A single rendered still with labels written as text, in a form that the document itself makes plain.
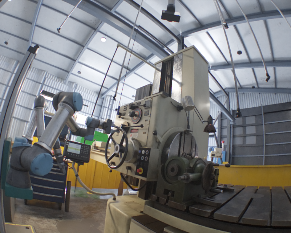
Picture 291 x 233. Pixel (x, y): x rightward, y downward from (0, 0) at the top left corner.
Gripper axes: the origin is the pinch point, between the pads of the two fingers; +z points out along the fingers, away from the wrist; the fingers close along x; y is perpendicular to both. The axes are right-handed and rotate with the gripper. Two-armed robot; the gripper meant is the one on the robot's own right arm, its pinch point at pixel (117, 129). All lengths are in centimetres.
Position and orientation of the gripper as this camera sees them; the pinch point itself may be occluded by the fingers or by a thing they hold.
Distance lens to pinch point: 135.2
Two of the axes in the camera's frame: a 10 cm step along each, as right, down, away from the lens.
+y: -6.7, 2.0, 7.1
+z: 7.3, 2.8, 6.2
